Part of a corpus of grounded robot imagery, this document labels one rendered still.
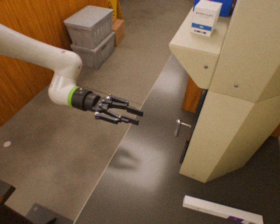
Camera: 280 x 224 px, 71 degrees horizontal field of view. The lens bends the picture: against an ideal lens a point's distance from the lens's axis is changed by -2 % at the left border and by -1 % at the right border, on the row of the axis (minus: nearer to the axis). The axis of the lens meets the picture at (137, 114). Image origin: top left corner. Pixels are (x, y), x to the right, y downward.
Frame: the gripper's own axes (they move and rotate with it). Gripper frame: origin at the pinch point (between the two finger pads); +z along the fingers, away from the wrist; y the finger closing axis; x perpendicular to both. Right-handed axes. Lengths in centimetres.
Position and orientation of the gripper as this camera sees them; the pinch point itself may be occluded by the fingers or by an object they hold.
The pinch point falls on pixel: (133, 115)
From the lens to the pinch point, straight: 79.2
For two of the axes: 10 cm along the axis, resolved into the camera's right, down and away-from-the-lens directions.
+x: 0.0, 6.4, 7.7
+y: 3.9, -7.1, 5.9
